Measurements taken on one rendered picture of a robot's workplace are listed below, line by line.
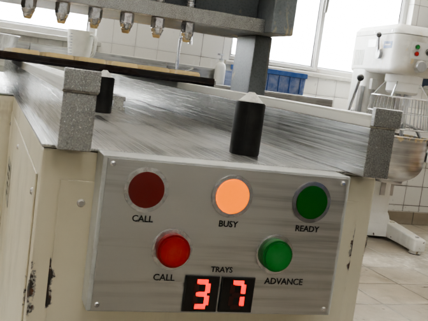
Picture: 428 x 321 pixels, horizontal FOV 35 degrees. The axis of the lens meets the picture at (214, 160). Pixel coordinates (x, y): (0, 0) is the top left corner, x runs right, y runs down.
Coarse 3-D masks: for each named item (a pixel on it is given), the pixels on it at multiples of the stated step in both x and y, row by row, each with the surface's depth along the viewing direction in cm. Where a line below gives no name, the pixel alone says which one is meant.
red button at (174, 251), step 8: (160, 240) 61; (168, 240) 60; (176, 240) 60; (184, 240) 61; (160, 248) 60; (168, 248) 60; (176, 248) 61; (184, 248) 61; (160, 256) 60; (168, 256) 60; (176, 256) 61; (184, 256) 61; (168, 264) 61; (176, 264) 61
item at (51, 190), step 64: (128, 128) 86; (192, 128) 100; (256, 128) 71; (64, 192) 61; (0, 256) 114; (64, 256) 62; (0, 320) 97; (64, 320) 62; (128, 320) 64; (192, 320) 66; (256, 320) 69; (320, 320) 71
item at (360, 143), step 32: (128, 96) 177; (160, 96) 144; (192, 96) 123; (224, 96) 106; (224, 128) 105; (288, 128) 83; (320, 128) 75; (352, 128) 69; (384, 128) 66; (320, 160) 75; (352, 160) 68; (384, 160) 67
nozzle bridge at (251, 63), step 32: (0, 0) 147; (64, 0) 128; (96, 0) 130; (128, 0) 132; (224, 0) 142; (256, 0) 145; (288, 0) 138; (224, 32) 155; (256, 32) 142; (288, 32) 139; (256, 64) 149
